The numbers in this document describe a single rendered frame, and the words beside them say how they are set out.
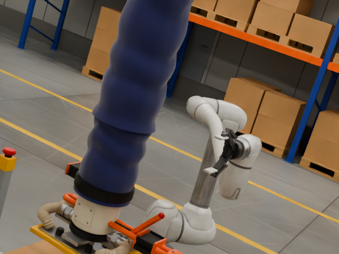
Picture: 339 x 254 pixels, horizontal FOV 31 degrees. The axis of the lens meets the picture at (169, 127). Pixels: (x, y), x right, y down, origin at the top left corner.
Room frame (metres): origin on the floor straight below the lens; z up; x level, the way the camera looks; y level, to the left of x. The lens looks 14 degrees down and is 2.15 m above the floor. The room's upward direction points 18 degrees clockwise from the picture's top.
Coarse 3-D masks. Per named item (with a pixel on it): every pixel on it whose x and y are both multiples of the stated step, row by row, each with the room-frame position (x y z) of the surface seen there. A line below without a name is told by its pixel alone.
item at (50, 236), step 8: (40, 224) 2.14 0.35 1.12; (32, 232) 2.09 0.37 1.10; (40, 232) 2.08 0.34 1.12; (48, 232) 2.09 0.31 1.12; (56, 232) 2.09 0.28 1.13; (64, 232) 2.13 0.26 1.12; (48, 240) 2.06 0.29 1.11; (56, 240) 2.06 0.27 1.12; (64, 240) 2.06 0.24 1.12; (64, 248) 2.02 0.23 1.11; (72, 248) 2.02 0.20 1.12; (80, 248) 2.04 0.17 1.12; (88, 248) 2.02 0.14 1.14
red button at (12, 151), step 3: (6, 147) 3.04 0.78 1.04; (3, 150) 3.01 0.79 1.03; (6, 150) 3.00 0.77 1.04; (9, 150) 3.01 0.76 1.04; (12, 150) 3.03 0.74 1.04; (15, 150) 3.04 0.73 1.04; (6, 153) 3.00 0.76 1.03; (9, 153) 3.00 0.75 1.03; (12, 153) 3.01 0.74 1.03; (15, 153) 3.02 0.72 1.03; (6, 156) 3.01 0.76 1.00; (9, 156) 3.01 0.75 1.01
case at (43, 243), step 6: (42, 240) 2.36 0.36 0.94; (24, 246) 2.26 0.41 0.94; (30, 246) 2.28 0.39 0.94; (36, 246) 2.29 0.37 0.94; (42, 246) 2.31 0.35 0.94; (48, 246) 2.33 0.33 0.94; (54, 246) 2.34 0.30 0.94; (6, 252) 2.17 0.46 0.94; (12, 252) 2.19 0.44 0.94; (18, 252) 2.20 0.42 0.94; (24, 252) 2.22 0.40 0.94; (30, 252) 2.23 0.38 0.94; (36, 252) 2.25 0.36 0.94; (42, 252) 2.26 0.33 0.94; (48, 252) 2.28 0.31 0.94; (54, 252) 2.29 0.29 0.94; (60, 252) 2.31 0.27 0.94
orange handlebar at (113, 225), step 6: (66, 198) 2.18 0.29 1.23; (72, 198) 2.22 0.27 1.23; (72, 204) 2.17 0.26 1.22; (108, 222) 2.09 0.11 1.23; (114, 222) 2.09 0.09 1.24; (120, 222) 2.12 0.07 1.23; (114, 228) 2.08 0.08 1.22; (120, 228) 2.07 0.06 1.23; (132, 228) 2.09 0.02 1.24; (126, 234) 2.05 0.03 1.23; (132, 234) 2.04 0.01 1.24; (162, 246) 2.03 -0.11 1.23; (156, 252) 1.99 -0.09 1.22; (162, 252) 1.98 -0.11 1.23; (168, 252) 1.98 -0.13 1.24; (174, 252) 1.99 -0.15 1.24; (180, 252) 2.01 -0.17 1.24
